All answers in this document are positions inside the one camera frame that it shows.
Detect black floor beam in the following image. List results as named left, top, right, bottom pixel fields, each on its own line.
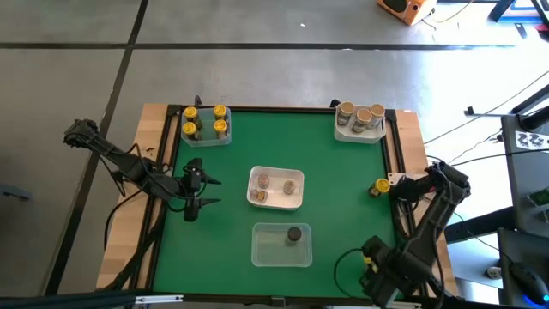
left=443, top=205, right=516, bottom=245

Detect black white marker sheet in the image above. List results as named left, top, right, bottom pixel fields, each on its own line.
left=516, top=130, right=549, bottom=151

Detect small clear plastic bin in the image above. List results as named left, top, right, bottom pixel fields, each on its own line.
left=180, top=106, right=233, bottom=148

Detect black computer mouse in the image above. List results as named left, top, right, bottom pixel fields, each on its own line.
left=509, top=261, right=549, bottom=306

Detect grey desk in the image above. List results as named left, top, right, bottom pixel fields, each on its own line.
left=499, top=113, right=549, bottom=239

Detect white plastic bin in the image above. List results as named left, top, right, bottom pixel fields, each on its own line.
left=246, top=165, right=306, bottom=212
left=333, top=104, right=388, bottom=145

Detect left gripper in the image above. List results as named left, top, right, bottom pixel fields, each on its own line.
left=171, top=156, right=223, bottom=223

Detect gold-lid spice jar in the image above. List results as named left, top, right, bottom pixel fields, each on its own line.
left=336, top=100, right=356, bottom=127
left=367, top=103, right=386, bottom=130
left=351, top=107, right=373, bottom=135

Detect dark desk with mouse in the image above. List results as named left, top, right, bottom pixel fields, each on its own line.
left=497, top=227, right=549, bottom=308

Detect black-lid glass spice jar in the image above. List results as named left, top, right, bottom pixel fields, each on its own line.
left=286, top=226, right=304, bottom=246

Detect wide clear plastic bin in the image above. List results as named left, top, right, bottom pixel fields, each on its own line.
left=250, top=221, right=314, bottom=269

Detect dark blue crossbar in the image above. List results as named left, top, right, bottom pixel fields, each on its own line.
left=0, top=289, right=142, bottom=309

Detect wooden table side board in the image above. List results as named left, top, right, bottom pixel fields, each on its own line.
left=394, top=109, right=459, bottom=297
left=96, top=102, right=169, bottom=289

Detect silver mounting bracket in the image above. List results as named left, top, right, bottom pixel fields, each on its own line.
left=134, top=294, right=184, bottom=306

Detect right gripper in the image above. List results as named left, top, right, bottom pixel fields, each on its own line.
left=359, top=234, right=413, bottom=307

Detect orange speaker box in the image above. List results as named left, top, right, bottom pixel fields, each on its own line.
left=377, top=0, right=439, bottom=27

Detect black cable bundle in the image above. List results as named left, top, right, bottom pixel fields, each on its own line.
left=102, top=188, right=172, bottom=293

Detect black stand legs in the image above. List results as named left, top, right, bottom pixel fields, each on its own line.
left=488, top=0, right=549, bottom=27

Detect black table frame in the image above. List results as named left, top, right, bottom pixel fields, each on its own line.
left=128, top=104, right=460, bottom=301

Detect grey floor object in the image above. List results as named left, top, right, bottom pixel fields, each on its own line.
left=0, top=182, right=32, bottom=202

